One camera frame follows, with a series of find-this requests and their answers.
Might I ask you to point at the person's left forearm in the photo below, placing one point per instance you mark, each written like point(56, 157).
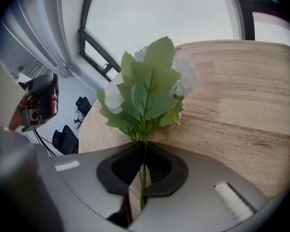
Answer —
point(15, 118)

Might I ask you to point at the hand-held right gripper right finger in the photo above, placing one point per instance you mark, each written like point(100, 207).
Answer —
point(195, 178)

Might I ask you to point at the white flowers with green leaves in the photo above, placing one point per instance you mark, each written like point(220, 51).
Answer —
point(147, 91)

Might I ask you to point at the wooden table top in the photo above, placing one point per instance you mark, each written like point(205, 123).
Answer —
point(244, 105)

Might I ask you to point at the person's left hand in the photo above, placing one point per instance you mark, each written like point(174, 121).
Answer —
point(55, 101)

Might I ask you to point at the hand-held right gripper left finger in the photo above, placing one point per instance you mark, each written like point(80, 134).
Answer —
point(87, 178)

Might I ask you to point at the black framed window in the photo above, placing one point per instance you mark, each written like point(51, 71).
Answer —
point(249, 20)
point(81, 40)

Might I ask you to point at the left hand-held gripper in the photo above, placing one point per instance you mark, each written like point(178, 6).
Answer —
point(42, 88)

